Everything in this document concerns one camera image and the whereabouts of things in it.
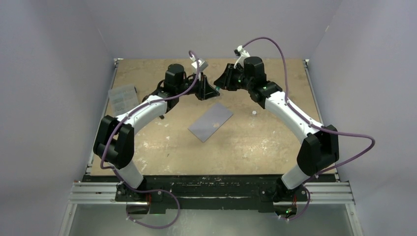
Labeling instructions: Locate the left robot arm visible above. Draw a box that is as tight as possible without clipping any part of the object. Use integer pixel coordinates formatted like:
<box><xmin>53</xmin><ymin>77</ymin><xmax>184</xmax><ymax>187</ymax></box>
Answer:
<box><xmin>93</xmin><ymin>59</ymin><xmax>219</xmax><ymax>201</ymax></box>

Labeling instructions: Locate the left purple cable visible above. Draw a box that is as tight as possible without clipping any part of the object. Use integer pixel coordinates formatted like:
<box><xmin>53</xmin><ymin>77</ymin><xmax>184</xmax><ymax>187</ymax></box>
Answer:
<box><xmin>99</xmin><ymin>50</ymin><xmax>200</xmax><ymax>229</ymax></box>

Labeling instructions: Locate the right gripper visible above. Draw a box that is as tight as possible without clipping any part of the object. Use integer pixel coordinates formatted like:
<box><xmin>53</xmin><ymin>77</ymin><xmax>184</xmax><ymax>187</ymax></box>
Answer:
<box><xmin>215</xmin><ymin>63</ymin><xmax>254</xmax><ymax>91</ymax></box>

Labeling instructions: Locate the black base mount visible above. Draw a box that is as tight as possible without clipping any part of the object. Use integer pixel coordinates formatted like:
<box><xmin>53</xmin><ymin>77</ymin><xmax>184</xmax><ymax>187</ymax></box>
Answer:
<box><xmin>81</xmin><ymin>174</ymin><xmax>336</xmax><ymax>216</ymax></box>

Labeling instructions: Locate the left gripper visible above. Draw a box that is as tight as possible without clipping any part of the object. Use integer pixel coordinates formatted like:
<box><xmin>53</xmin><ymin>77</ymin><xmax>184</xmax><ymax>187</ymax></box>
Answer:
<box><xmin>176</xmin><ymin>72</ymin><xmax>219</xmax><ymax>101</ymax></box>

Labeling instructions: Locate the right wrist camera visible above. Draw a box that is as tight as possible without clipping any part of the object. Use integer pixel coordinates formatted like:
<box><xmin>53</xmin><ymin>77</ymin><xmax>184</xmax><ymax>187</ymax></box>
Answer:
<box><xmin>234</xmin><ymin>45</ymin><xmax>250</xmax><ymax>69</ymax></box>

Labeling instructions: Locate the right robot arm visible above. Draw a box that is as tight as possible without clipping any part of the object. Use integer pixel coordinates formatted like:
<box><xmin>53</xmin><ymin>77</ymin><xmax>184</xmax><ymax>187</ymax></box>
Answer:
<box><xmin>214</xmin><ymin>57</ymin><xmax>339</xmax><ymax>200</ymax></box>

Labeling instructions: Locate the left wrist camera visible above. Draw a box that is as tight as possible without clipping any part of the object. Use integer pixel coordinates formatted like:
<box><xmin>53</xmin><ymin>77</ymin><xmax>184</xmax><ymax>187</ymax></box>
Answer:
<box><xmin>191</xmin><ymin>59</ymin><xmax>208</xmax><ymax>74</ymax></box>

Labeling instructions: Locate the clear plastic organizer box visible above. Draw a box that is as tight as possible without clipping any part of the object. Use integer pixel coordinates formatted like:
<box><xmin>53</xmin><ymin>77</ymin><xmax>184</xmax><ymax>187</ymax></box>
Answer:
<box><xmin>108</xmin><ymin>84</ymin><xmax>139</xmax><ymax>116</ymax></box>

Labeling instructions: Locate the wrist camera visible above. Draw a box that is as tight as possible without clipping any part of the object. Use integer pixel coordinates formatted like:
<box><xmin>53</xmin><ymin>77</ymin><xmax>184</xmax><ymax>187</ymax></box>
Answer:
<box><xmin>234</xmin><ymin>45</ymin><xmax>250</xmax><ymax>69</ymax></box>
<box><xmin>191</xmin><ymin>59</ymin><xmax>208</xmax><ymax>74</ymax></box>

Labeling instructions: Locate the grey envelope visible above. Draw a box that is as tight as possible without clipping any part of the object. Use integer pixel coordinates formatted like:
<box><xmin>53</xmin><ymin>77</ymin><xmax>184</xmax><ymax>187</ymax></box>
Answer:
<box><xmin>188</xmin><ymin>103</ymin><xmax>233</xmax><ymax>143</ymax></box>

